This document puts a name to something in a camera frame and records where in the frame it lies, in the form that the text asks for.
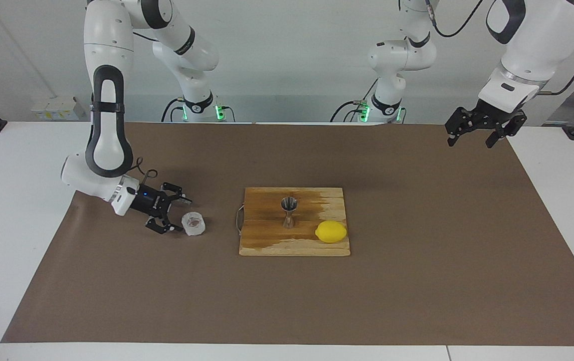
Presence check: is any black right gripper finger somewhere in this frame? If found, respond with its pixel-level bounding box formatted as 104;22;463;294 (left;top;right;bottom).
145;214;184;235
160;182;193;207

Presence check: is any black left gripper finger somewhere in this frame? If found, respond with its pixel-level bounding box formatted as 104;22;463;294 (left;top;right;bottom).
445;106;473;147
485;111;527;149

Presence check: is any small clear glass cup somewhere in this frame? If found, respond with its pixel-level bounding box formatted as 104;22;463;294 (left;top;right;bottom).
181;211;206;237

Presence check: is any steel jigger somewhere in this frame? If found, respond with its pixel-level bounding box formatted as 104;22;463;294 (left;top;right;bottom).
281;197;298;230

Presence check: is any brown table mat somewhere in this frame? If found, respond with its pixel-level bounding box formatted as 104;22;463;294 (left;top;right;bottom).
2;122;574;346

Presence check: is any wooden cutting board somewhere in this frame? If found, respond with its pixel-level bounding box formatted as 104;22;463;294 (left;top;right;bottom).
235;187;351;257

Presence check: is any white socket box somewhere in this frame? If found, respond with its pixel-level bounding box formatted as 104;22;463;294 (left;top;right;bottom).
30;97;86;121

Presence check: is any yellow lemon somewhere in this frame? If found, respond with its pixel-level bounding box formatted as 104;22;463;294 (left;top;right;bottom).
315;220;348;244

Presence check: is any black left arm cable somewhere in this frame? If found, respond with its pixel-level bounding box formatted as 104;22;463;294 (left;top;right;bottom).
423;0;574;97

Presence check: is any black base cable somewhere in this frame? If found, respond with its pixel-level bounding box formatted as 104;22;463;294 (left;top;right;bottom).
330;78;378;123
160;97;188;123

